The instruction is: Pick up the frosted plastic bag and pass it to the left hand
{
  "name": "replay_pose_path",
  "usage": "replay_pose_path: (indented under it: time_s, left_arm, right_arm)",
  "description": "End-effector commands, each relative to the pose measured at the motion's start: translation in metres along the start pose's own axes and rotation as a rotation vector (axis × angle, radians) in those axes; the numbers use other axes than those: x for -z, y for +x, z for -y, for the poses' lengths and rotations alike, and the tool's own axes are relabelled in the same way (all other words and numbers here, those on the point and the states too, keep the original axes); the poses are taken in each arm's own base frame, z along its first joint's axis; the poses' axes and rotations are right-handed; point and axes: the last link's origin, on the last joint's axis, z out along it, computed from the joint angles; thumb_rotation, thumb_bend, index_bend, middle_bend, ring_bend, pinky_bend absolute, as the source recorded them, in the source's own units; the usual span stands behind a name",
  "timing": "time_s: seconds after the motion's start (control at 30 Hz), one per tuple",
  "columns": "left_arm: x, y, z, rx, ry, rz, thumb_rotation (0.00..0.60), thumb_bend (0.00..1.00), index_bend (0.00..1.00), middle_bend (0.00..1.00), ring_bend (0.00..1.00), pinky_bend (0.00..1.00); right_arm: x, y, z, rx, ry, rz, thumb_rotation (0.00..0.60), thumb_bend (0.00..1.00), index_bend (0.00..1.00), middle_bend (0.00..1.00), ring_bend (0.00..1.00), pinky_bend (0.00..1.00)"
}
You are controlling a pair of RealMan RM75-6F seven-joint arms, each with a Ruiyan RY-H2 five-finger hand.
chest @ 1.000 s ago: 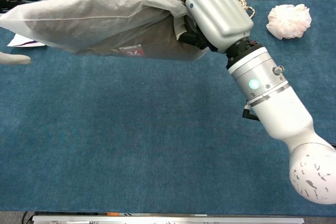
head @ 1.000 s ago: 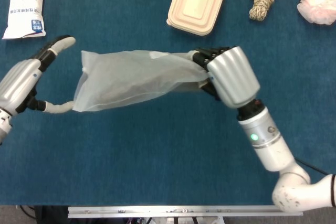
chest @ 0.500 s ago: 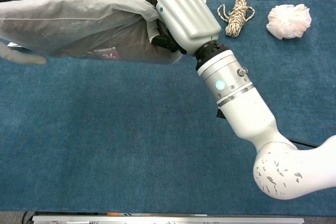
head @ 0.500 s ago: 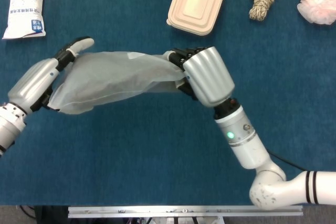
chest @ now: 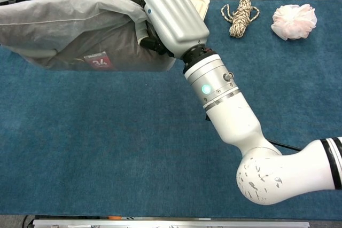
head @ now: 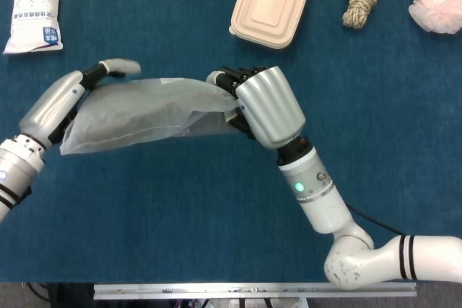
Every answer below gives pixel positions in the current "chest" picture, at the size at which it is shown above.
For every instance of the pink mesh bath pouf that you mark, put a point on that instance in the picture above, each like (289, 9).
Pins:
(294, 21)

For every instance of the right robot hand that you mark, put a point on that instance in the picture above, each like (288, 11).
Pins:
(176, 22)

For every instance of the beige plastic lunch box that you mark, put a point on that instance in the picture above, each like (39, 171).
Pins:
(199, 5)

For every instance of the frosted bag with dark garment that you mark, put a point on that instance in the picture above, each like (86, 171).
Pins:
(72, 30)

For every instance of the aluminium profile rail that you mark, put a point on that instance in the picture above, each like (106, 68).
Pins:
(171, 223)

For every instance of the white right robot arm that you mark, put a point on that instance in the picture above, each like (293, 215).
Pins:
(240, 121)

